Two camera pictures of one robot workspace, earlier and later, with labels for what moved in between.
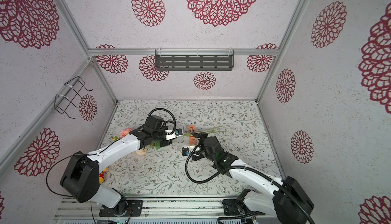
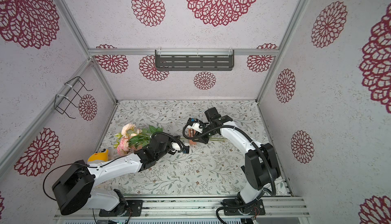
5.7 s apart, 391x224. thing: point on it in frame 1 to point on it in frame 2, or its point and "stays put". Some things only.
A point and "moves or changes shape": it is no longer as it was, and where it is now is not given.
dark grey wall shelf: x=192 y=60 stays put
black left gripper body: x=161 y=137 to x=168 y=150
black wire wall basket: x=62 y=102 stays put
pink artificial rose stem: x=122 y=134 moves or changes shape
